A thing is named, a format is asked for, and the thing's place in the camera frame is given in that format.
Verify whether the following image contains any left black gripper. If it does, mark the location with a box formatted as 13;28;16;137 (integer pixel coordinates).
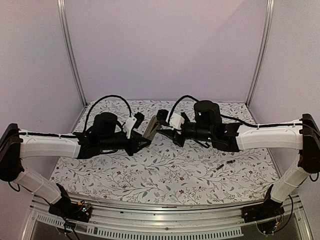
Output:
99;130;151;156

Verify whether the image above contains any white grey remote control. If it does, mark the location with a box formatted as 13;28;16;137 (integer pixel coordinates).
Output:
143;115;162;141

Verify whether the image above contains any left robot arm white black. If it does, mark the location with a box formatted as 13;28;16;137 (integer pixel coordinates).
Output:
0;112;151;217

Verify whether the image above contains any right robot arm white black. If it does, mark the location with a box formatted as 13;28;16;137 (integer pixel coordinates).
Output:
156;100;320;218

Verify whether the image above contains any floral patterned table mat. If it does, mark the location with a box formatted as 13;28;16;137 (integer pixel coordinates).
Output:
48;99;281;206

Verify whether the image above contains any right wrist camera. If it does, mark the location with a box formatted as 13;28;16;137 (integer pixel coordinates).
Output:
156;109;169;126

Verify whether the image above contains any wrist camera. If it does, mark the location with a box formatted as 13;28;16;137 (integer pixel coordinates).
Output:
133;112;145;129
156;109;169;126

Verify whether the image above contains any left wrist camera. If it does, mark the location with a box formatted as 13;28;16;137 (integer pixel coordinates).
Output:
133;112;145;129

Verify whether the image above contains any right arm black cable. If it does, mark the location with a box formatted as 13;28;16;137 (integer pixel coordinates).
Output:
167;94;305;128

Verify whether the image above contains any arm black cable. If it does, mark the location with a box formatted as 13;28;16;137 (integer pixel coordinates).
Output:
18;94;133;138
167;94;305;128

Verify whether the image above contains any aluminium front rail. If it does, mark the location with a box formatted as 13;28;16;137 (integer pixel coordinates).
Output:
21;194;315;240

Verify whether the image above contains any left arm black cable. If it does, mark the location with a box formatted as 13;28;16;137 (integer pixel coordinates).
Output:
18;94;133;138

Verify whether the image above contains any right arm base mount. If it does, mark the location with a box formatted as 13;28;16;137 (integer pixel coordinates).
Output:
241;184;285;223

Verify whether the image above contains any right aluminium frame post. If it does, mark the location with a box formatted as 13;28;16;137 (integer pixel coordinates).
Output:
245;0;275;108

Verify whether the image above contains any aluminium frame post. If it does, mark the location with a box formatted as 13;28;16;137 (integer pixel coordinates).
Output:
56;0;88;107
245;0;275;108

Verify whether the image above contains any left aluminium frame post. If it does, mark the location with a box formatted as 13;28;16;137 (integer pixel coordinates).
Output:
56;0;88;107

